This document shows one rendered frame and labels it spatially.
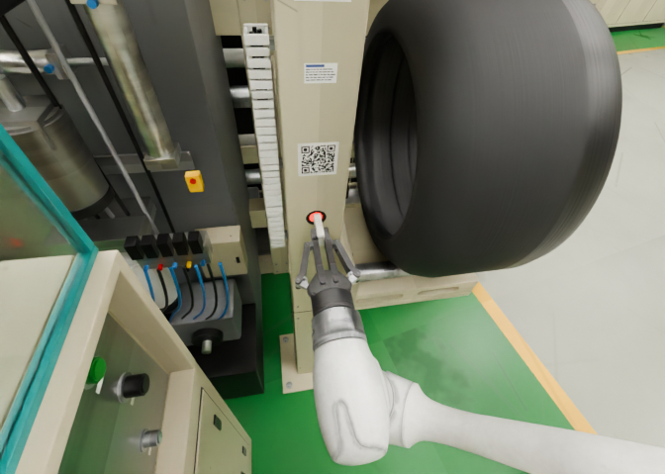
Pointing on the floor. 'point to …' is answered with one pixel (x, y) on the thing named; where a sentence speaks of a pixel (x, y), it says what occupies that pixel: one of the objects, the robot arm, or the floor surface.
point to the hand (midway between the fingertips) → (319, 229)
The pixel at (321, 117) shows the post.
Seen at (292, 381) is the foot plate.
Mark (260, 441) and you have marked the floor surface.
